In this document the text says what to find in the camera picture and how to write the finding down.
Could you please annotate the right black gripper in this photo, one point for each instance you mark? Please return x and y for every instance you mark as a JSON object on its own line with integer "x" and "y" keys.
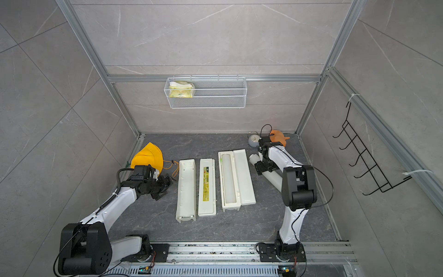
{"x": 261, "y": 169}

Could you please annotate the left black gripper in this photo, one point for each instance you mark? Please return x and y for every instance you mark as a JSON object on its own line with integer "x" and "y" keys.
{"x": 164, "y": 185}

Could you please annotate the white wrap dispenser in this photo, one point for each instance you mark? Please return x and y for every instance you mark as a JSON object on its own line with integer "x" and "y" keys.
{"x": 245, "y": 188}
{"x": 196, "y": 190}

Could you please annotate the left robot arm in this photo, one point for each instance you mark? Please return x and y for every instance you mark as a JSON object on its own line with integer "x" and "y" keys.
{"x": 85, "y": 247}

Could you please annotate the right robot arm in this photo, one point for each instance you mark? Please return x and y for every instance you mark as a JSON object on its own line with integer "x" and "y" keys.
{"x": 297, "y": 186}

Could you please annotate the small grey alarm clock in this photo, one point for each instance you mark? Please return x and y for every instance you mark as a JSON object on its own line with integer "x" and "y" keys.
{"x": 254, "y": 140}

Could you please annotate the orange plush toy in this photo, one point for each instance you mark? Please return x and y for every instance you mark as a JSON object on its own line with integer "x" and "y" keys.
{"x": 277, "y": 136}

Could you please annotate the yellow cap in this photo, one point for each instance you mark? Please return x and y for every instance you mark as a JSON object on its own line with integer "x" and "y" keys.
{"x": 150, "y": 155}

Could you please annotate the yellow wipes packet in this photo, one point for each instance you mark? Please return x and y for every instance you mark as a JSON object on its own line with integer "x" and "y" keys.
{"x": 181, "y": 89}

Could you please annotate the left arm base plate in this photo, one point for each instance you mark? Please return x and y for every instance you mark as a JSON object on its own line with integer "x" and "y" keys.
{"x": 156, "y": 252}

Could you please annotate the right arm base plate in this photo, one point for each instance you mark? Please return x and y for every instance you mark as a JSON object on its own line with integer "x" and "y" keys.
{"x": 284, "y": 253}

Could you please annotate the white wire mesh basket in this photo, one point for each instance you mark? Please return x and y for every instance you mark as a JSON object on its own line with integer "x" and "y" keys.
{"x": 211, "y": 92}

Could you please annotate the black wire hook rack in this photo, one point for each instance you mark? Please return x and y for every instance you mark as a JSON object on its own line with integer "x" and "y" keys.
{"x": 366, "y": 158}

